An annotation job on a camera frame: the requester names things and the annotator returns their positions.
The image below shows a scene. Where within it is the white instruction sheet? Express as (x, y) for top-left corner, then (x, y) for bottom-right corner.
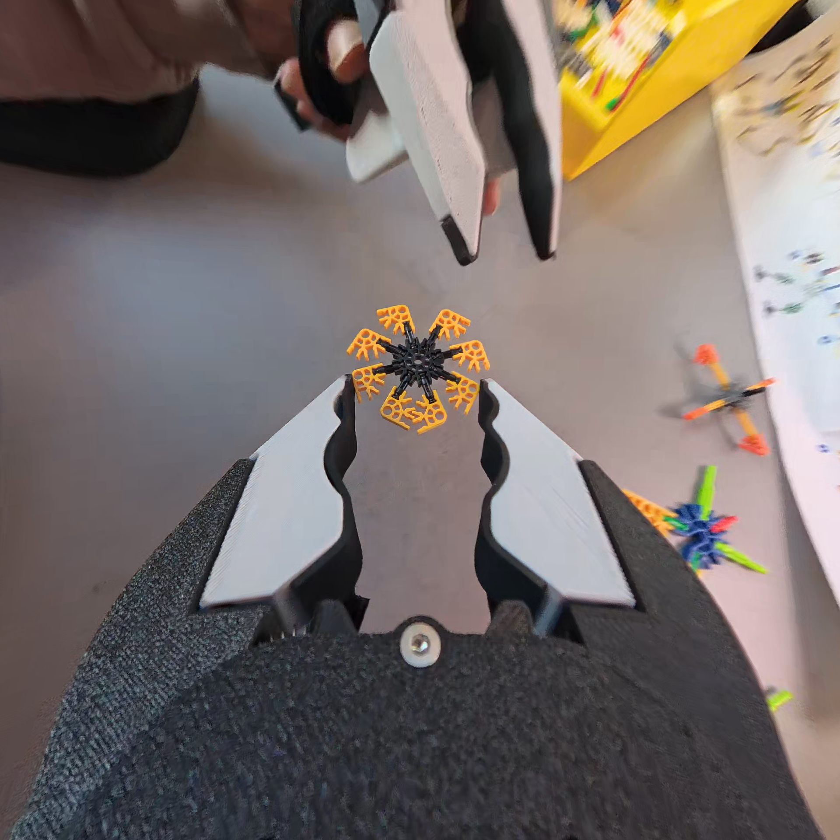
(712, 13), (840, 611)

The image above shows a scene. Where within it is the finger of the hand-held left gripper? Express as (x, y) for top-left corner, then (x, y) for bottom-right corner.
(497, 0), (564, 261)
(367, 0), (488, 267)

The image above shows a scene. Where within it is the black snowflake connector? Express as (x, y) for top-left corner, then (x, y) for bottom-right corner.
(377, 335), (460, 404)

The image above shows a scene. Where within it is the pile of mixed toy pieces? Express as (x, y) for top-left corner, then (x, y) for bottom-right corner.
(558, 0), (690, 112)

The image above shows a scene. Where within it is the blue yellow green toy assembly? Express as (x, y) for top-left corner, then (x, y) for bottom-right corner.
(622, 465), (795, 715)

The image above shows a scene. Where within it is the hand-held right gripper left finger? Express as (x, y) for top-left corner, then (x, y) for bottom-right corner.
(200, 375), (364, 611)

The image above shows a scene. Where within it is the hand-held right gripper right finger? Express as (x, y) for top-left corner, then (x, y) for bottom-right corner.
(474, 378), (637, 611)

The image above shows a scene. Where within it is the person's left forearm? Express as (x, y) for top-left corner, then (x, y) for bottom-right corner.
(0, 0), (296, 102)

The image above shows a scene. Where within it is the orange grey toy assembly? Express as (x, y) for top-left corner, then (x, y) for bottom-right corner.
(682, 343), (777, 457)

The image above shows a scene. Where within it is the yellow plastic bin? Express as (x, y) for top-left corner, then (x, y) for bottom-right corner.
(551, 0), (811, 182)

